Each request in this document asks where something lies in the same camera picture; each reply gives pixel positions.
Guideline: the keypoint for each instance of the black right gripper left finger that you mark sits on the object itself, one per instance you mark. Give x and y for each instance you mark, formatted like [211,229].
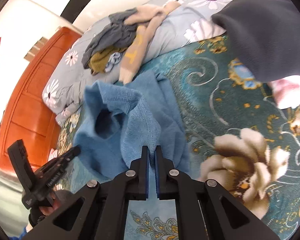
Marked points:
[115,196]

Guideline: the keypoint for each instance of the dark grey garment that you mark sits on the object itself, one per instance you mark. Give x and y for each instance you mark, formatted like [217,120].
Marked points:
[116,34]

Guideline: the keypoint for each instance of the left hand in black glove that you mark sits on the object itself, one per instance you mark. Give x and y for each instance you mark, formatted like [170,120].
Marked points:
[37,214]

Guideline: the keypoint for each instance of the teal floral blanket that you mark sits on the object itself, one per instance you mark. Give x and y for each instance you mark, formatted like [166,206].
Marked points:
[235,133]

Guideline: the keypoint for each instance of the wall switch panel row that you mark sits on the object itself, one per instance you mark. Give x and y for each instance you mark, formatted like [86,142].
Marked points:
[35,49]

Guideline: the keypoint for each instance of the orange wooden headboard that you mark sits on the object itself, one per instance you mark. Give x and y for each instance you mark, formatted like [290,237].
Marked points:
[26,116]

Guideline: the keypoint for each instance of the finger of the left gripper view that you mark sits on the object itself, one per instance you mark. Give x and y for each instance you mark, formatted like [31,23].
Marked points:
[72,153]

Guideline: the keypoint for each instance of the grey floral duvet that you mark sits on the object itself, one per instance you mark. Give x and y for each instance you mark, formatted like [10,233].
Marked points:
[191,22]

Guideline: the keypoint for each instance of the mustard yellow knit garment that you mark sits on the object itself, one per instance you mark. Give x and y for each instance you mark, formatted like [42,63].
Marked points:
[99,60]

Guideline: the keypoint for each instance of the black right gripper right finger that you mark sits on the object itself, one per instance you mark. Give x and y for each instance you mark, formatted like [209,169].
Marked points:
[172,184]

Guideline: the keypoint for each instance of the pale blue crumpled garment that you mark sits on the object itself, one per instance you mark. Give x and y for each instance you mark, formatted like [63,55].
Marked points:
[114,59]

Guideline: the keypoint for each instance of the pink cloth under bag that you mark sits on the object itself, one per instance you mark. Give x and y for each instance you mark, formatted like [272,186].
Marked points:
[286,91]

